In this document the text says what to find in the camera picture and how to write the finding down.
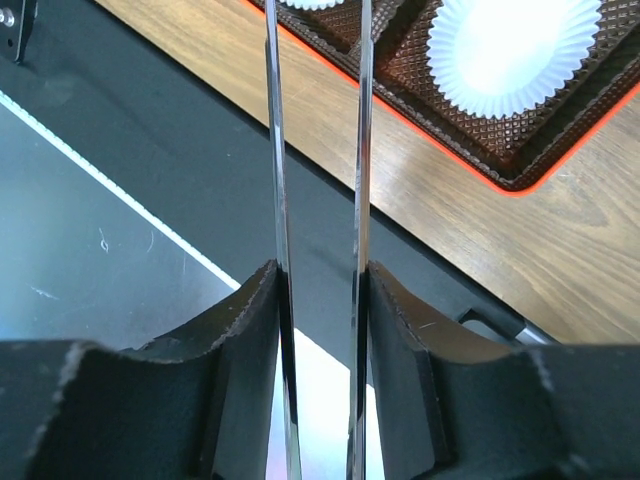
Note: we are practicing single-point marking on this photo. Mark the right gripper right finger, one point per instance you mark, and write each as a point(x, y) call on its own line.
point(452, 404)

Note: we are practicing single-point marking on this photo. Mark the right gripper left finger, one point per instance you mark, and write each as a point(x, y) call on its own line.
point(194, 403)

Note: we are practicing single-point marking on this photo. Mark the orange chocolate box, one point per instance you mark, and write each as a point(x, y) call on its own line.
point(516, 151)

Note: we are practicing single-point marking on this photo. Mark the black base mat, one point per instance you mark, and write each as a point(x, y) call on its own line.
point(188, 155)

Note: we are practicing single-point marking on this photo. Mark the white paper cup front right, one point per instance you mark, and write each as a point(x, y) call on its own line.
point(495, 59)

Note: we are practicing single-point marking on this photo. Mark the white paper cup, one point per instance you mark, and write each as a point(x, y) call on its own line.
point(312, 5)
point(495, 59)

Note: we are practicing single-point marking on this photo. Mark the white paper cup front middle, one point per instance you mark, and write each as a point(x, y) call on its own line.
point(312, 5)

